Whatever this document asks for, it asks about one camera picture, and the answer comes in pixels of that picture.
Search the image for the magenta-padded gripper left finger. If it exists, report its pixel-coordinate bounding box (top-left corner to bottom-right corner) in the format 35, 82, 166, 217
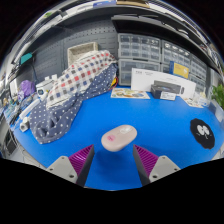
46, 144, 96, 187

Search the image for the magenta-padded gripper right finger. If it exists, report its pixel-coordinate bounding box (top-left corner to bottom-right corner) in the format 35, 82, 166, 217
132, 144, 181, 187

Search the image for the pale pink computer mouse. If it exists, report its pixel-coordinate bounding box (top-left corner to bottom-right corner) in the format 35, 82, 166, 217
100, 124, 138, 153

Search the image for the black cartoon-eyed mouse pad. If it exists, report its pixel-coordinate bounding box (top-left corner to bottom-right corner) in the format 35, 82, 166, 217
189, 117, 216, 150

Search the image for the navy polka dot cloth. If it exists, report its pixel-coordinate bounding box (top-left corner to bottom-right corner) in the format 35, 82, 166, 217
29, 63, 119, 145

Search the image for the dark grey instrument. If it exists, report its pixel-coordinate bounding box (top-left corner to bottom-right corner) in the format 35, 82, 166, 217
2, 128, 19, 158

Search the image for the white box with blue print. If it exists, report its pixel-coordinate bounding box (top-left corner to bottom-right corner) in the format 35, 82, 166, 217
193, 91, 212, 108

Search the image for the white tub with label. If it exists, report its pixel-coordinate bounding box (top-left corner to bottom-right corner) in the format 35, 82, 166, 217
35, 79, 56, 98

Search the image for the small dark box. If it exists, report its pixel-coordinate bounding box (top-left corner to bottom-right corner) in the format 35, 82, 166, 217
150, 79, 185, 101

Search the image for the purple bag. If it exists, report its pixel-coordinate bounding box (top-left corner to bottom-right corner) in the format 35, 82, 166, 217
19, 79, 36, 99

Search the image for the red blue checkered cloth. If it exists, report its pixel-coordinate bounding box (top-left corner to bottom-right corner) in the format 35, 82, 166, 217
45, 49, 118, 109

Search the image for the green potted plant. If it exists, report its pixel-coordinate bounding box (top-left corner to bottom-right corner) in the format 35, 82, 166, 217
210, 83, 224, 111

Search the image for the long white keyboard box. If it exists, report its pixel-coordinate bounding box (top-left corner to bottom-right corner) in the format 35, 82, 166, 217
130, 67, 197, 100

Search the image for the yellow and blue box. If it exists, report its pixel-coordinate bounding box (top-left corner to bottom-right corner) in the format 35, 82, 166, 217
168, 60, 190, 80

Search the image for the teal box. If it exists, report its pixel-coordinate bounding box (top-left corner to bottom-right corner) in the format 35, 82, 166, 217
20, 53, 34, 65

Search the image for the white woven basket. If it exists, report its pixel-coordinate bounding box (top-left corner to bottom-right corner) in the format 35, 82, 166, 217
67, 41, 99, 66

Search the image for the black wall shelf unit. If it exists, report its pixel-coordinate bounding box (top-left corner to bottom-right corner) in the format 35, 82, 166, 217
13, 0, 224, 74

